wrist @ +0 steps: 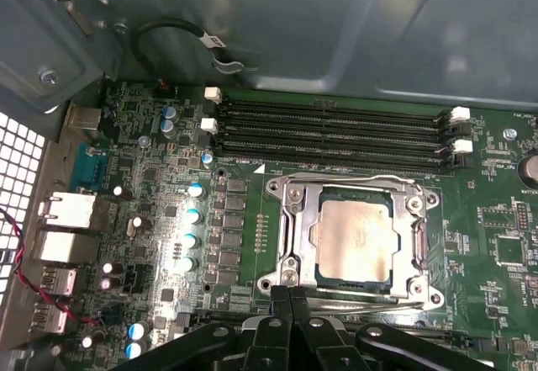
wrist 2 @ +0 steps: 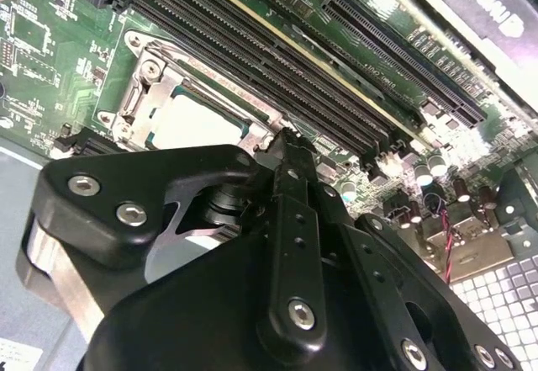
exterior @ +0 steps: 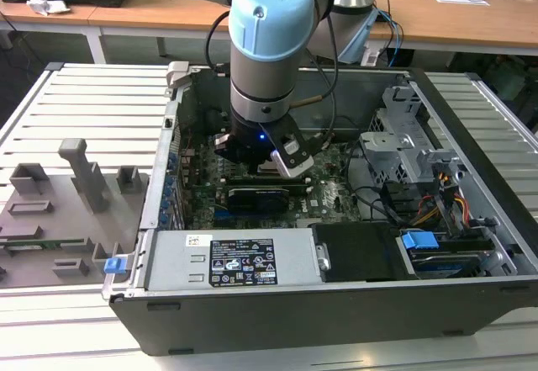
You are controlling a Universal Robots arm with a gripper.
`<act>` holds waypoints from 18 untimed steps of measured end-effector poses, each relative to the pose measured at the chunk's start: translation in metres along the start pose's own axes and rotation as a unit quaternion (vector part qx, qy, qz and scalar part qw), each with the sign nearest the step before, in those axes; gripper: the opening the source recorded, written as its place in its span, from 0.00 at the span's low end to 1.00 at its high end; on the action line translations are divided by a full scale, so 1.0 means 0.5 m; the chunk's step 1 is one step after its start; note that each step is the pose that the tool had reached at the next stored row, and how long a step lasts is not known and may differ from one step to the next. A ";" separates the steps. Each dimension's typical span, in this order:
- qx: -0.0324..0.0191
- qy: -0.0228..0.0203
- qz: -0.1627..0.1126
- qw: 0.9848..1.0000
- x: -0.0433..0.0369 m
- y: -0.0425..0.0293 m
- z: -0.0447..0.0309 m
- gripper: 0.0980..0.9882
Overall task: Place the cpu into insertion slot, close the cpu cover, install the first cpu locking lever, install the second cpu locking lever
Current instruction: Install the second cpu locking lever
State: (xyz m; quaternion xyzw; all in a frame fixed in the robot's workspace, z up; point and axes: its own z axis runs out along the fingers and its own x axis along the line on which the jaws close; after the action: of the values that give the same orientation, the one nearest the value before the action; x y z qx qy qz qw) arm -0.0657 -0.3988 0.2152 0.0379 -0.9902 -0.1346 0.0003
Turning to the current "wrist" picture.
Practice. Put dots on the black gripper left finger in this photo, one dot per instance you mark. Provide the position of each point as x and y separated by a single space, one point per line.
269 346

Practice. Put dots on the black open PC case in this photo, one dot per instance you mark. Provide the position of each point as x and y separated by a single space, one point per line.
294 17

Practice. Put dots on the metal socket cover frame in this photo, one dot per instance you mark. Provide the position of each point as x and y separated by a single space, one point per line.
302 236

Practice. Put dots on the CPU socket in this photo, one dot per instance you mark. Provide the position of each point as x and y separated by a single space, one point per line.
432 197

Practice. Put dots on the silver square CPU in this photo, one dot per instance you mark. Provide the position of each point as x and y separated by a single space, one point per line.
353 240

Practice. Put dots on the black RAM slot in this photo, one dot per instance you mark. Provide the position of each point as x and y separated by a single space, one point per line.
328 156
328 139
328 109
328 123

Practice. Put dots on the coin cell battery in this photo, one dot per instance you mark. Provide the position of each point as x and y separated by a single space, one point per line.
530 171

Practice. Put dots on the green motherboard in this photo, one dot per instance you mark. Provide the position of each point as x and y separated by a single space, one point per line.
483 261

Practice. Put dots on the thin metal locking lever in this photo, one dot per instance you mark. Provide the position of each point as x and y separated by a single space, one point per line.
370 177
378 303

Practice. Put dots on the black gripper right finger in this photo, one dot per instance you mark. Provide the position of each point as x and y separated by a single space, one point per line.
319 346

